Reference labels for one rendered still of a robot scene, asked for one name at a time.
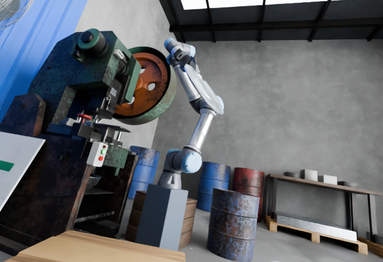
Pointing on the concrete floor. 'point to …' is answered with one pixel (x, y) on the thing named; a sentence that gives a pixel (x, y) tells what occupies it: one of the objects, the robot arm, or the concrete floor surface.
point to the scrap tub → (232, 225)
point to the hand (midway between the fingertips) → (195, 72)
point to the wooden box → (141, 215)
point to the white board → (15, 160)
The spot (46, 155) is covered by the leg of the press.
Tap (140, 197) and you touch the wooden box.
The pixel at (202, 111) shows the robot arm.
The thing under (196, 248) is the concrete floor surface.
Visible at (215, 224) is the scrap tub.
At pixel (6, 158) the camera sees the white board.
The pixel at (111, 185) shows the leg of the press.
